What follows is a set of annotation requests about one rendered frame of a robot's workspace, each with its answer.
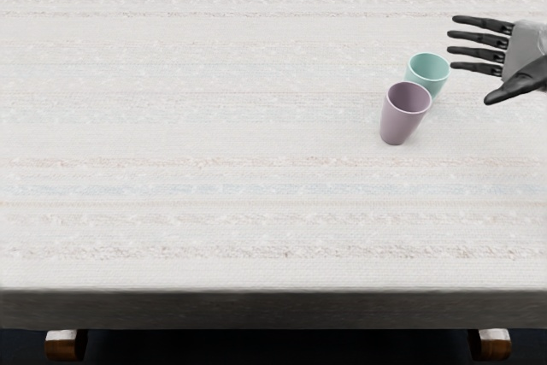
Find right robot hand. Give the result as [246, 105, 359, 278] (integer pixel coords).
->
[446, 15, 547, 106]

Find teal cup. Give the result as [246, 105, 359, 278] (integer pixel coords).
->
[404, 52, 451, 100]

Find mauve cup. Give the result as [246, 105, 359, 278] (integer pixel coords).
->
[379, 81, 432, 146]

